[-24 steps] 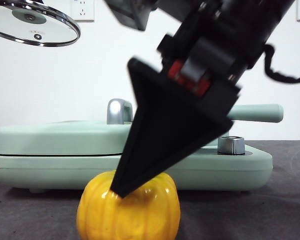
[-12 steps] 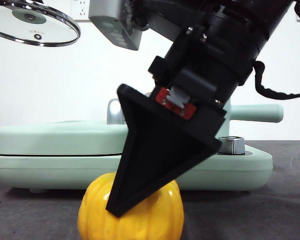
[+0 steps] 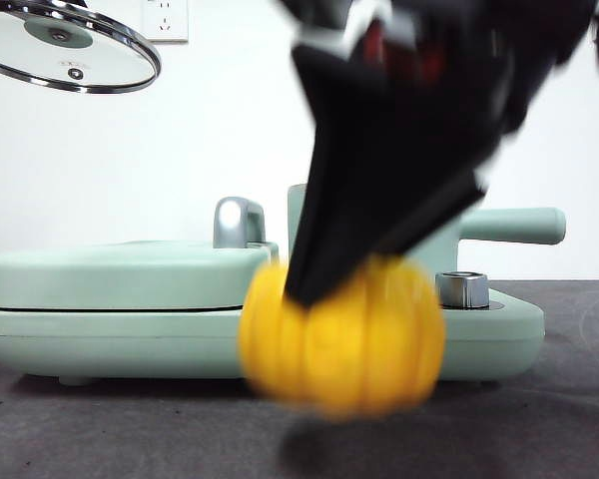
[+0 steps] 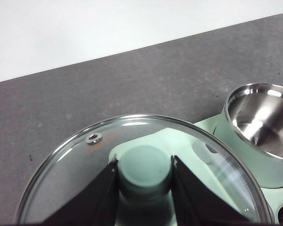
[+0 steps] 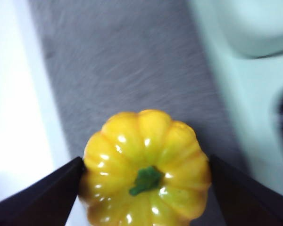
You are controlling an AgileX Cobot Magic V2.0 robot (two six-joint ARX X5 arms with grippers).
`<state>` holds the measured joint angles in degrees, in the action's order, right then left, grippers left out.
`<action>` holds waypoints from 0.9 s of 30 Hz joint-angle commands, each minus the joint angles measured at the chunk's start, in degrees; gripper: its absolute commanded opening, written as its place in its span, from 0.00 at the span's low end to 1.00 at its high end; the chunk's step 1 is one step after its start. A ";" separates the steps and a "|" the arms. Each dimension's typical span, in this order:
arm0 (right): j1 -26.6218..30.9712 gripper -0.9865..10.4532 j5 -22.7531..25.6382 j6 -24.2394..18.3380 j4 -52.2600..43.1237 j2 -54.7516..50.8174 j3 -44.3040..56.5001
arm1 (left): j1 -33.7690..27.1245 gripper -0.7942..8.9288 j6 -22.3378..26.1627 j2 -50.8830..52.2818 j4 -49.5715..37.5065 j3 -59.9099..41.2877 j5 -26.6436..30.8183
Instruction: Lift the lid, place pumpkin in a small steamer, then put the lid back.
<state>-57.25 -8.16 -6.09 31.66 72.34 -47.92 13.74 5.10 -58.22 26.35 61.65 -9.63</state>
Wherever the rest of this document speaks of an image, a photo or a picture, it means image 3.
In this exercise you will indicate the glass lid with green knob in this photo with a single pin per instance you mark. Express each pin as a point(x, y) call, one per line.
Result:
point(57, 35)

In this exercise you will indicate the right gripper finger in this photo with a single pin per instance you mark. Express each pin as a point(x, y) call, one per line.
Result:
point(439, 209)
point(349, 189)

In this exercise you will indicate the yellow toy pumpkin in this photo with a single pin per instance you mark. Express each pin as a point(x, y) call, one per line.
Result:
point(359, 349)

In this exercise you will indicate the round silver control knob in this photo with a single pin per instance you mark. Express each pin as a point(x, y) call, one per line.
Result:
point(461, 290)

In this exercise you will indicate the white wall socket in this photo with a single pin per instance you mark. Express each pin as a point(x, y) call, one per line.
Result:
point(172, 25)

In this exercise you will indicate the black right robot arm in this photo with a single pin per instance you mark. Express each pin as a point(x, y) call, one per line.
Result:
point(479, 75)

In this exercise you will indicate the green breakfast machine base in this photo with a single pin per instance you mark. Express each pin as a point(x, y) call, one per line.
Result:
point(130, 344)

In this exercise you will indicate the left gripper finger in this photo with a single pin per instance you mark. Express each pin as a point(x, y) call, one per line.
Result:
point(75, 2)

